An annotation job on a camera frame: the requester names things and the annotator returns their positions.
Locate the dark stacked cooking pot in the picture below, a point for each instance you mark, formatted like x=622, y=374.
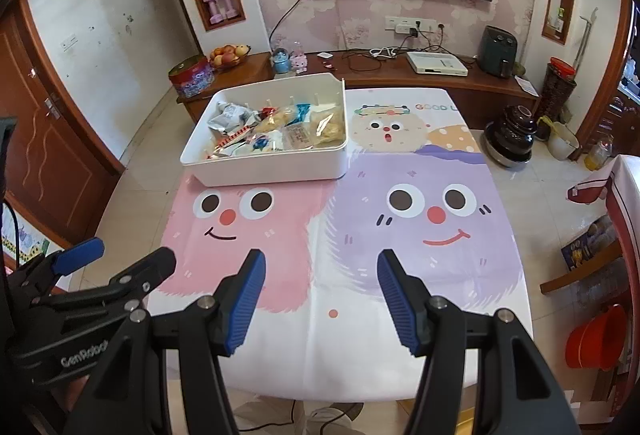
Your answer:
x=507, y=137

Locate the pink dumbbell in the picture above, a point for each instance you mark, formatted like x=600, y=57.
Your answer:
x=214, y=9
x=229, y=6

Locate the red round biscuit tin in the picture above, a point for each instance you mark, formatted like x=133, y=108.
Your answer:
x=191, y=77

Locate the clear bag of yellow crisps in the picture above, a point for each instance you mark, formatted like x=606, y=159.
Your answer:
x=327, y=127

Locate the white wall socket strip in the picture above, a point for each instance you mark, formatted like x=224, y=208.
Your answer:
x=410, y=25

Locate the brown wooden door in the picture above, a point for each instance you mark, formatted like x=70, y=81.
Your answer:
x=50, y=140

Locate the white light switch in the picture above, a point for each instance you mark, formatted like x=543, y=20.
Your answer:
x=68, y=43

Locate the cartoon monster printed tablecloth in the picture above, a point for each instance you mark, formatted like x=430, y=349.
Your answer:
x=350, y=240

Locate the red plastic bucket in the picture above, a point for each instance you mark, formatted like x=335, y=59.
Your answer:
x=597, y=340

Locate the wooden television cabinet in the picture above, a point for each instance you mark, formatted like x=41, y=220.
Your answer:
x=360, y=75

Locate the white paper sheet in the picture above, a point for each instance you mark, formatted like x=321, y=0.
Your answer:
x=526, y=86

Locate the clear bag of puffed snacks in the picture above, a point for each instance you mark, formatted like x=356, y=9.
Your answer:
x=274, y=121

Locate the bowl of fruit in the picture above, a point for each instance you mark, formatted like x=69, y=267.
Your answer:
x=228, y=56

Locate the dark basket with red lid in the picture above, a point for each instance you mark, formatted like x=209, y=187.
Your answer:
x=559, y=87

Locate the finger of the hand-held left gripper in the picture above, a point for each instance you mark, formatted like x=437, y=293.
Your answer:
x=80, y=255
x=145, y=272

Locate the yellow bottle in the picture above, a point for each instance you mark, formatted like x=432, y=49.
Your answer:
x=597, y=157

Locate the blue snow globe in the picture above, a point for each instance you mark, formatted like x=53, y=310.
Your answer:
x=281, y=62

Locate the pink figurine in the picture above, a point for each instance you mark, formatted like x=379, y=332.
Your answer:
x=299, y=61

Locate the white bucket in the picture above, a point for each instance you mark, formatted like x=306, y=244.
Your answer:
x=564, y=142

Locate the small blue candy wrapper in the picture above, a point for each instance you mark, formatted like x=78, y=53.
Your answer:
x=302, y=111

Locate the white chip bag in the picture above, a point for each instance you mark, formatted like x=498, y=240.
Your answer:
x=230, y=117

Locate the colourful wall poster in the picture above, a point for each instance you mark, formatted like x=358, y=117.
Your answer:
x=25, y=240

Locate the dark green air fryer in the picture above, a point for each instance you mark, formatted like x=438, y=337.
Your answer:
x=496, y=52

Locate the person's beige trousers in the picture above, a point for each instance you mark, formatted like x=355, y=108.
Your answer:
x=270, y=417

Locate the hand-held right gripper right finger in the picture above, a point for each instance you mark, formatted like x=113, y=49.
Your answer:
x=397, y=305

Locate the white flat set-top box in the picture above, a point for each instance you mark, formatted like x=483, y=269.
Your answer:
x=436, y=64

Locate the round cake with blue label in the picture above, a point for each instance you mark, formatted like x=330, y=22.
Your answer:
x=257, y=146

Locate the clear packet with red label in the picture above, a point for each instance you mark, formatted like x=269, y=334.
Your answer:
x=220, y=152

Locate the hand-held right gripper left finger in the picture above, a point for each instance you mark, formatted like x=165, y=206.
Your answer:
x=245, y=305

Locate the white plastic storage bin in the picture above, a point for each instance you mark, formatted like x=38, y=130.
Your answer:
x=270, y=170

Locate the blue printed box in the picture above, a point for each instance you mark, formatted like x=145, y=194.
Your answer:
x=580, y=252

